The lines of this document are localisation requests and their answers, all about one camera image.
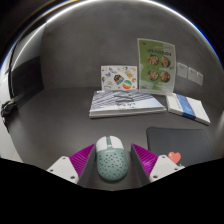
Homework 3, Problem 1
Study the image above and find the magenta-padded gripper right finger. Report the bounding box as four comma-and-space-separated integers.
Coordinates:
130, 143, 185, 187

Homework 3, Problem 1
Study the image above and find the white sticker card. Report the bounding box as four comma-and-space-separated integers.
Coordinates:
100, 64, 138, 92

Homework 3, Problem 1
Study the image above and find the white wall socket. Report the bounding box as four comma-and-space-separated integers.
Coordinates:
176, 62, 189, 79
187, 67, 198, 83
195, 71, 204, 87

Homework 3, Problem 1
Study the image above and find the green menu in acrylic stand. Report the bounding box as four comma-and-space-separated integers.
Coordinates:
136, 37, 177, 96

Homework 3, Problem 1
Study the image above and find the black cable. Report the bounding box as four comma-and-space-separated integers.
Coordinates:
0, 49, 19, 132

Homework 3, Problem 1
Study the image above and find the dark grey heart mouse pad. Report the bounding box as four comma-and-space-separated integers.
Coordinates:
145, 126, 214, 168

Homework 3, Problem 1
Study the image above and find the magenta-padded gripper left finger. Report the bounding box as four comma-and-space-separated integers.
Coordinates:
46, 143, 98, 188

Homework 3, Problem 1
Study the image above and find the white book with blue band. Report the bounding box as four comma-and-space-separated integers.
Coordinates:
165, 92, 212, 126

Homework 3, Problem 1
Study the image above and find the striped grey book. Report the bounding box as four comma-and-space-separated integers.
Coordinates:
88, 89, 167, 119

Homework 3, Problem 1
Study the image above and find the green and white perforated mouse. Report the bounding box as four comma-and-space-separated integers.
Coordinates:
95, 135, 129, 183

